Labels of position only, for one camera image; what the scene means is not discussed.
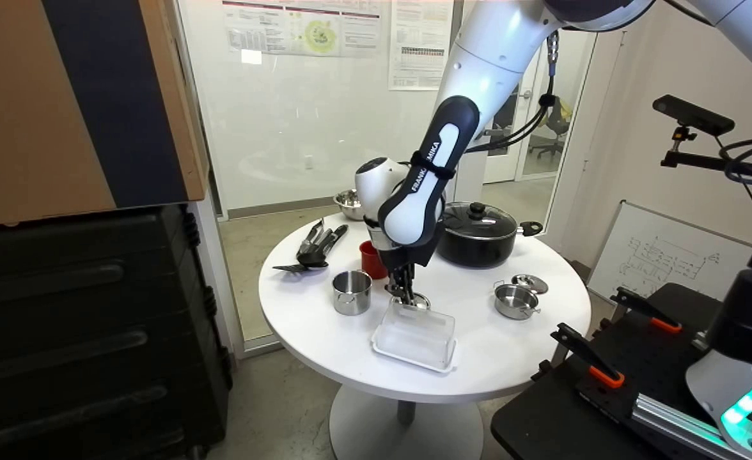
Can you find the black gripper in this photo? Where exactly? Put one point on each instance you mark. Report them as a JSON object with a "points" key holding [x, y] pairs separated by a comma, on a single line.
{"points": [[402, 270]]}

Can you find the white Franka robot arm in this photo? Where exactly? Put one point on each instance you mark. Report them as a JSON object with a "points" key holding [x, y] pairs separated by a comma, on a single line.
{"points": [[495, 53]]}

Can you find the large black cooking pot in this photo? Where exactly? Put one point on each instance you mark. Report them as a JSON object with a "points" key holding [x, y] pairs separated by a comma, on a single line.
{"points": [[478, 249]]}

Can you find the glass lid with black knob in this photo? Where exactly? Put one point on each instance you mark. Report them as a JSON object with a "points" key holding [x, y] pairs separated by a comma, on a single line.
{"points": [[492, 224]]}

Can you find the white plastic tray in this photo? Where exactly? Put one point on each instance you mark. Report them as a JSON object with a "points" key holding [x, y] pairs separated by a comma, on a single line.
{"points": [[414, 342]]}

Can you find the red mug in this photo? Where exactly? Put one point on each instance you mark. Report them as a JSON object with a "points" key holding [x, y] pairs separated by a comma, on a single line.
{"points": [[371, 263]]}

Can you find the silver metal cup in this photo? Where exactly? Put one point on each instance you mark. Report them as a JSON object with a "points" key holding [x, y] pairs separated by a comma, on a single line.
{"points": [[352, 298]]}

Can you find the silver metal bowl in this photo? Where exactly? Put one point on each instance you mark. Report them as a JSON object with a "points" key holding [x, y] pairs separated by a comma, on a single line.
{"points": [[349, 206]]}

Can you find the black kitchen spatula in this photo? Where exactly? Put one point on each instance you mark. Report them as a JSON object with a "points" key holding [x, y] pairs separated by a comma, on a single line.
{"points": [[290, 268]]}

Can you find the black cart table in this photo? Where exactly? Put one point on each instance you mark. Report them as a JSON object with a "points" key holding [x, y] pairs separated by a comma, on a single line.
{"points": [[546, 425]]}

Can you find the black clamp orange tip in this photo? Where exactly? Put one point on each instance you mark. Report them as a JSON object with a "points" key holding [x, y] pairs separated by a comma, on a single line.
{"points": [[590, 360], [648, 314]]}

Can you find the office chair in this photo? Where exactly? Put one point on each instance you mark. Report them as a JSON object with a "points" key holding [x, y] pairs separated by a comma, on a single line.
{"points": [[546, 143]]}

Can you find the white dry-erase board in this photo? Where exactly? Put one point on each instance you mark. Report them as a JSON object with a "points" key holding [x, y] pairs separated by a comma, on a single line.
{"points": [[665, 252]]}

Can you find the black drawer cabinet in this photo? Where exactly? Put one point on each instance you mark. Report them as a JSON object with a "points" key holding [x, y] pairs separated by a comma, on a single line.
{"points": [[84, 342]]}

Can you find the large cardboard box black stripe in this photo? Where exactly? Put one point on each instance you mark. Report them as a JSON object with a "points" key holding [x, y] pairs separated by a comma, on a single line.
{"points": [[18, 103]]}

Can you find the white round table pedestal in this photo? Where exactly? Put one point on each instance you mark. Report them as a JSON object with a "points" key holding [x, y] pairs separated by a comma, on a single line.
{"points": [[404, 431]]}

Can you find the glass door white frame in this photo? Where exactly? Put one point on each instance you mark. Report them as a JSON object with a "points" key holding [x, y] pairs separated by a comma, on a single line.
{"points": [[308, 128]]}

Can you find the narrow paper wall poster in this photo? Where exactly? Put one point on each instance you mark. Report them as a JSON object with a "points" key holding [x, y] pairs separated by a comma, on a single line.
{"points": [[419, 42]]}

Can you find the wide paper wall poster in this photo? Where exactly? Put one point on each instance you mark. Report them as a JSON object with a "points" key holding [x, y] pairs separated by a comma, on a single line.
{"points": [[308, 29]]}

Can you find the aluminium extrusion rail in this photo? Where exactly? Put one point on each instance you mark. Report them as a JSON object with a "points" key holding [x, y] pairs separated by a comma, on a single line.
{"points": [[673, 422]]}

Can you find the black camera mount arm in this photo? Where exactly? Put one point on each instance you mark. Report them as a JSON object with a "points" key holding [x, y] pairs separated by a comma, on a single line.
{"points": [[710, 159]]}

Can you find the black stereo camera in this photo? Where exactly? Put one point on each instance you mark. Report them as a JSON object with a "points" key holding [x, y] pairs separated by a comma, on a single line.
{"points": [[692, 114]]}

